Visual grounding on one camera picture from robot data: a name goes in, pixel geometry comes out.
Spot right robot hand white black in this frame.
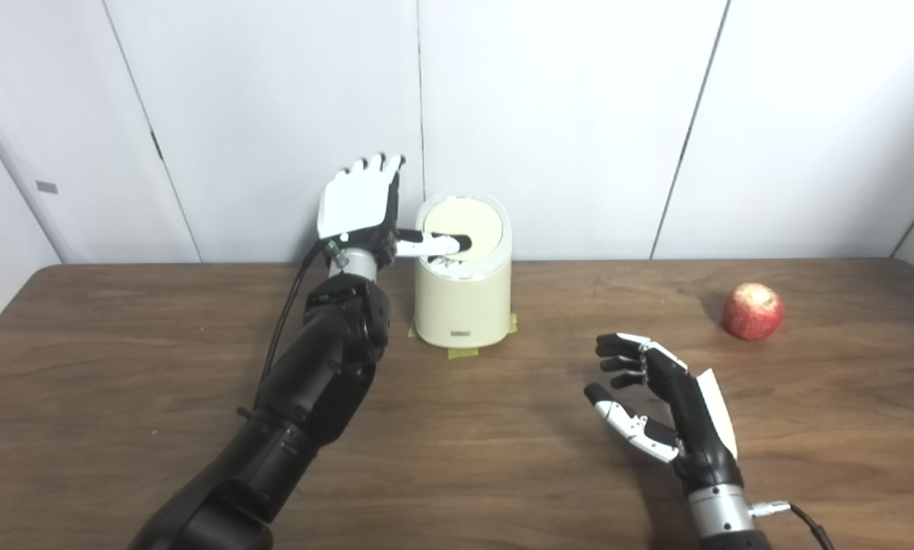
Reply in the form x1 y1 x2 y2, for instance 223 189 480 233
584 332 744 491

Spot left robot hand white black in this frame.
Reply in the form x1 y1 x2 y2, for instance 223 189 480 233
316 153 474 270

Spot cream round bin lid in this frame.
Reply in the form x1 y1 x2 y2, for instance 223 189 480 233
423 197 504 261

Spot red apple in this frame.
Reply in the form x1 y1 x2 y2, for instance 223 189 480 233
722 283 785 341

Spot cream-colored bin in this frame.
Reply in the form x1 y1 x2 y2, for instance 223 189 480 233
413 193 513 349

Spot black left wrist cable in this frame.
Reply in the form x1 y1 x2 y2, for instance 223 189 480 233
237 241 329 419

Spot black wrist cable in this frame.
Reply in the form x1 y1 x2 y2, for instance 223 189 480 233
237 241 329 419
747 500 837 550

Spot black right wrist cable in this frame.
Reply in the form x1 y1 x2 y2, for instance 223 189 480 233
747 500 837 550

